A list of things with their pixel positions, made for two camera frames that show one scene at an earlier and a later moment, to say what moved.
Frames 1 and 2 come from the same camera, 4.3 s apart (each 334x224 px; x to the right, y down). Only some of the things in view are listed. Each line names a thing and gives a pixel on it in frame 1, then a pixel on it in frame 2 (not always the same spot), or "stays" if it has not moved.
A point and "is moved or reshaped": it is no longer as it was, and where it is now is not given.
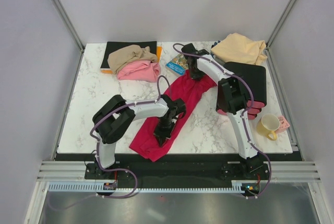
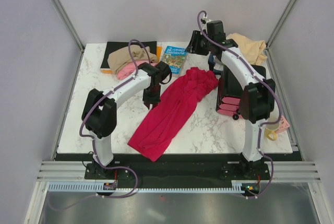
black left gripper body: [164, 128] → [151, 95]
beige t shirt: [131, 53] stays
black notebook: [111, 45] stays
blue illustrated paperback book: [178, 65] is moved or reshaped
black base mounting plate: [181, 168] stays
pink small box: [283, 124] stays
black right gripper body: [195, 73] → [202, 44]
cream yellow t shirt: [239, 48] stays
